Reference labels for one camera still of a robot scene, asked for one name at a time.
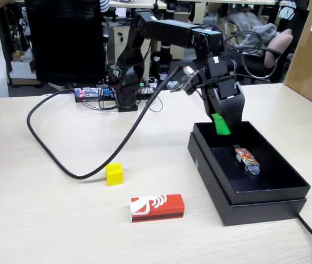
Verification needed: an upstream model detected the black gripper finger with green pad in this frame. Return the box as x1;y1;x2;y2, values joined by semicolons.
219;92;246;130

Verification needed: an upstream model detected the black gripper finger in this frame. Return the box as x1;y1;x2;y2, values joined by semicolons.
202;87;220;115

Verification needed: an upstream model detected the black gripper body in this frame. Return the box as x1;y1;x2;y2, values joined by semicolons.
201;75;242;100

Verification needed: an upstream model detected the green cube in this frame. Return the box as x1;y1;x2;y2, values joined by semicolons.
210;112;232;136

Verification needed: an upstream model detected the red and white carton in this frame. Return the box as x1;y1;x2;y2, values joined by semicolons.
130;194;186;223

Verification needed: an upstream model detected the yellow cube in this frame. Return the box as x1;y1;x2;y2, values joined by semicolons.
105;162;125;186

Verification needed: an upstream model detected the large brown cardboard box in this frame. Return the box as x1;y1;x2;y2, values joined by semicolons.
283;9;312;114

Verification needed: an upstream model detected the black cardboard box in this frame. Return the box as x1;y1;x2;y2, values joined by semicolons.
193;120;311;206

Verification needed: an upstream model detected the black open box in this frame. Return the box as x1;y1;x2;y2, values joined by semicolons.
187;131;308;227

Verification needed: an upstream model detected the white box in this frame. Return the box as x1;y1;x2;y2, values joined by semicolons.
10;58;36;74

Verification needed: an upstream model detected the black office chair with armrests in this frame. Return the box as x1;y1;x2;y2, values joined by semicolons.
221;26;296;85

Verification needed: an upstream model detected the colourful candy packet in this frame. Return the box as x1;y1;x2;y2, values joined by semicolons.
232;144;261;176

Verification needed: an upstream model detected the grey cloth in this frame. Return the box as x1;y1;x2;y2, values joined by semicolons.
241;23;280;58

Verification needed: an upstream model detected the pink cushion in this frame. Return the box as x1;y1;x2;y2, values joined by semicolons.
264;29;294;69

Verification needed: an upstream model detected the controller circuit board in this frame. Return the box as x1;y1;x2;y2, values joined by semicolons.
74;86;113;103

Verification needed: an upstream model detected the black mesh chair back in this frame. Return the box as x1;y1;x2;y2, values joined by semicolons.
24;0;109;85

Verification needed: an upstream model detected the bare circuit board camera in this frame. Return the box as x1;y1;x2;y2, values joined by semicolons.
168;65;200;96

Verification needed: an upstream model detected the thick black camera cable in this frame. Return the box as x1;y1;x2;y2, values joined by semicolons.
26;65;180;180

